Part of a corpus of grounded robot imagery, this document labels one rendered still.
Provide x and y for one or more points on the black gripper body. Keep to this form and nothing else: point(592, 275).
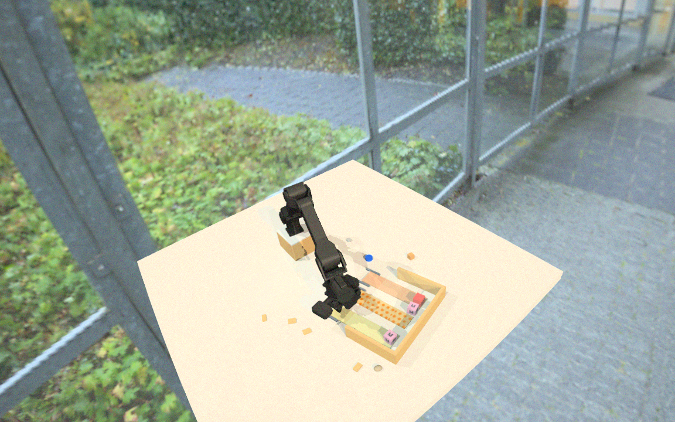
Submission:
point(323, 309)

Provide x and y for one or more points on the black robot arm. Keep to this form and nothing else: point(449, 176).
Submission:
point(299, 204)

